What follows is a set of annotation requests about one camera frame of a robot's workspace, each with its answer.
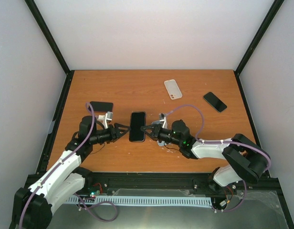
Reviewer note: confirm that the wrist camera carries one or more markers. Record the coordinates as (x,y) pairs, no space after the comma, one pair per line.
(106,118)
(163,120)

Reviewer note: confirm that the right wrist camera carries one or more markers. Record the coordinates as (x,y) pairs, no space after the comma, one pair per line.
(163,120)

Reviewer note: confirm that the light blue cable duct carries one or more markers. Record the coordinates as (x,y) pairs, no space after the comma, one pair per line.
(151,201)

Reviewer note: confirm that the teal phone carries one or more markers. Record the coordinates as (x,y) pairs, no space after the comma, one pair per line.
(215,102)

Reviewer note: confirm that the black frame post left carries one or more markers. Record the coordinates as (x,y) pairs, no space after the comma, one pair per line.
(47,34)

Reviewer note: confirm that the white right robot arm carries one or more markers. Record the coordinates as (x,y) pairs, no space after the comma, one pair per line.
(246,161)

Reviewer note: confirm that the silver phone black screen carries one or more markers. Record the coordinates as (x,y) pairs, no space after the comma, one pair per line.
(138,126)

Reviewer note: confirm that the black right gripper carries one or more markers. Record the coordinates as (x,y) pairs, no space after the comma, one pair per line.
(156,129)

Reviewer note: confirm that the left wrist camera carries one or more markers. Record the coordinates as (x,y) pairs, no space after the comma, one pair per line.
(106,118)

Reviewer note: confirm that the black frame post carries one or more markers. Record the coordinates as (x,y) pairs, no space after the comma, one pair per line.
(47,34)
(276,5)

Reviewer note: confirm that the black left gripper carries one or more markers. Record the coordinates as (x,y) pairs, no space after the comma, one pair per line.
(115,137)

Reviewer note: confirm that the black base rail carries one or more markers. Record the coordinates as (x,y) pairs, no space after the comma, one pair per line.
(195,183)

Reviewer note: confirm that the black frame post right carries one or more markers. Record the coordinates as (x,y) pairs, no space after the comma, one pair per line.
(276,5)

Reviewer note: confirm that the cream phone case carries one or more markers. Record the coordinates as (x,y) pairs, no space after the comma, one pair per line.
(173,89)

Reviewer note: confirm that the light blue phone case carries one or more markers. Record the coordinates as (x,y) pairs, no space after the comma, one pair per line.
(160,143)

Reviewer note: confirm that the black phone case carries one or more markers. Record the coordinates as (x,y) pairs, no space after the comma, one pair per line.
(130,130)

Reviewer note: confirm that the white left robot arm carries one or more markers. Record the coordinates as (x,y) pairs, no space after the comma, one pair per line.
(34,207)

